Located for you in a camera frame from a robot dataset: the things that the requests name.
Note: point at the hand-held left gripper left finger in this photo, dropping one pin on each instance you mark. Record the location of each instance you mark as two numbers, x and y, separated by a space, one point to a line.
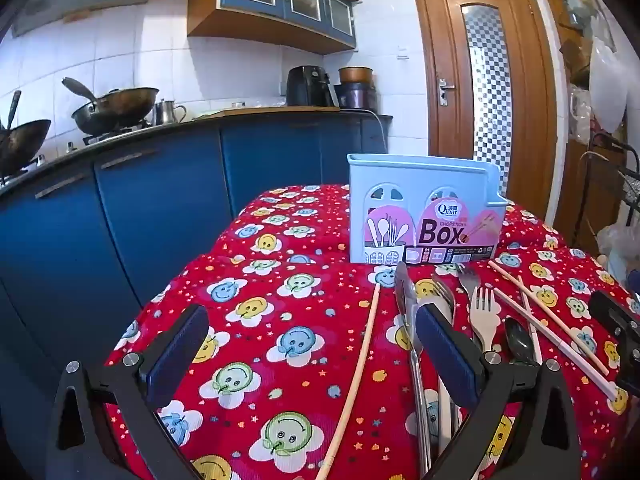
175 355

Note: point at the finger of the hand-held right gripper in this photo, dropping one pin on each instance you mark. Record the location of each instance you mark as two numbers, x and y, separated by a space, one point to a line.
625 340

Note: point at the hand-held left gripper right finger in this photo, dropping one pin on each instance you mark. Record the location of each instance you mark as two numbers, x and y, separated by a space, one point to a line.
445 355

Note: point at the pale wide fork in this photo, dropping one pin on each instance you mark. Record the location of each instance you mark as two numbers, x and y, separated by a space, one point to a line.
482 320

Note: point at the black spoon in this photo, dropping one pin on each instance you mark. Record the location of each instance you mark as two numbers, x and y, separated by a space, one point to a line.
520 340

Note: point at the silver table knife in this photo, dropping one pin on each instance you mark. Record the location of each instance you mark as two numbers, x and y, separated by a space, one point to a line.
404 285

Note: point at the long wooden chopstick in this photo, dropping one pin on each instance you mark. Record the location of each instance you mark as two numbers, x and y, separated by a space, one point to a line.
364 340

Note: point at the light blue utensil box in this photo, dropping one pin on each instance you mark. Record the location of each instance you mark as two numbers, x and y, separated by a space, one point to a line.
400 175

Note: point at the clear plastic bag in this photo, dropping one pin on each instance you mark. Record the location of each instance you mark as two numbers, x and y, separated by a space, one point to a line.
617 245

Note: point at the red smiley flower tablecloth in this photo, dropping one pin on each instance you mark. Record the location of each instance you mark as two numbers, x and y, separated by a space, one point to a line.
280 320

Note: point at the wooden cabinet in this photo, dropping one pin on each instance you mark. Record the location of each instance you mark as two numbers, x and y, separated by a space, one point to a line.
575 200

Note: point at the black metal chair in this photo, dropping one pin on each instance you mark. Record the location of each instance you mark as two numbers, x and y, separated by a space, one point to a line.
607 142

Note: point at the gas stove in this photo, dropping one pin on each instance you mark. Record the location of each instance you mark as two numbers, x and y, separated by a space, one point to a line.
107 137

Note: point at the metal pitcher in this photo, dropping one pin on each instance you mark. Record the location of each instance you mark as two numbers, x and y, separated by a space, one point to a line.
165 114

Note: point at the large dark wok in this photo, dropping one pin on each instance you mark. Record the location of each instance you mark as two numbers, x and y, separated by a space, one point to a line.
115 107

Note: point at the white plastic bag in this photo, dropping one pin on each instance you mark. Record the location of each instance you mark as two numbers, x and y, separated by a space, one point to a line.
607 85

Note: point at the small dark wok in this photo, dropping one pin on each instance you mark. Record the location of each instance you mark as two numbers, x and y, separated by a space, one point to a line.
20 145

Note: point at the dark rice cooker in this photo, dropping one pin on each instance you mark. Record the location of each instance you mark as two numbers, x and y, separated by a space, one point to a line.
356 96

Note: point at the brown pot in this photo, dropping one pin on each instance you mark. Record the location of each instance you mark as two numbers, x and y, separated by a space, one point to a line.
356 76

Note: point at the black air fryer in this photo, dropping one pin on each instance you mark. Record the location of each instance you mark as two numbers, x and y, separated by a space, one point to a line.
305 87

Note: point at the wooden door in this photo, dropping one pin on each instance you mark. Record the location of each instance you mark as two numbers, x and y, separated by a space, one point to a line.
445 35

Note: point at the white light switch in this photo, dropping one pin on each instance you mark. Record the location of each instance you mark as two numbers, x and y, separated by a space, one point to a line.
402 53

